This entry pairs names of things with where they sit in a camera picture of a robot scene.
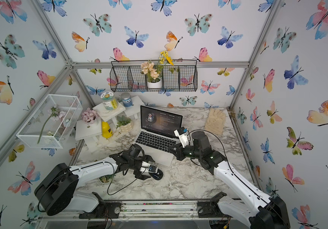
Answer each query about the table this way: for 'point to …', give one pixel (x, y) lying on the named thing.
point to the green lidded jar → (109, 101)
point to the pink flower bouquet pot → (90, 116)
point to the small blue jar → (127, 100)
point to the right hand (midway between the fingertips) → (170, 148)
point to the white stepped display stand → (110, 122)
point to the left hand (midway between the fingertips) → (153, 164)
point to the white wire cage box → (54, 122)
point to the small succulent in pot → (125, 123)
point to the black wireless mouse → (158, 175)
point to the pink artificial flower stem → (55, 114)
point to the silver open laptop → (157, 134)
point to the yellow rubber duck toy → (107, 132)
